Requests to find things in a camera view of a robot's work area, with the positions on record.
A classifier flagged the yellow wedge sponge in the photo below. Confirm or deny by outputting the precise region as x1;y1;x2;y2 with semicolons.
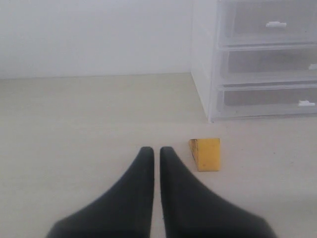
189;138;221;172

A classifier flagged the middle clear wide drawer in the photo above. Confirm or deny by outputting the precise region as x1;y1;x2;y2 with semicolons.
217;47;317;84

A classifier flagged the clear wide drawer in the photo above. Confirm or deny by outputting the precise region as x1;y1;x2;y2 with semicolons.
217;47;317;84
216;87;317;117

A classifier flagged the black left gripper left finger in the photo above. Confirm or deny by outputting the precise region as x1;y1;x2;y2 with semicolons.
47;147;154;238

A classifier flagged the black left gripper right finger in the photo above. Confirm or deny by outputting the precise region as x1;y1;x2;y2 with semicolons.
159;146;276;238

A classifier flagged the white plastic drawer cabinet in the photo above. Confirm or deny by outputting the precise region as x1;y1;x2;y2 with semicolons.
191;0;317;121

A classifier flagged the bottom clear wide drawer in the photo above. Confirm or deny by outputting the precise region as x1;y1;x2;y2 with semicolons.
216;87;317;117

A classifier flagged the top left clear drawer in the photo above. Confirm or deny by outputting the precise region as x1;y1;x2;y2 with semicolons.
219;0;317;46

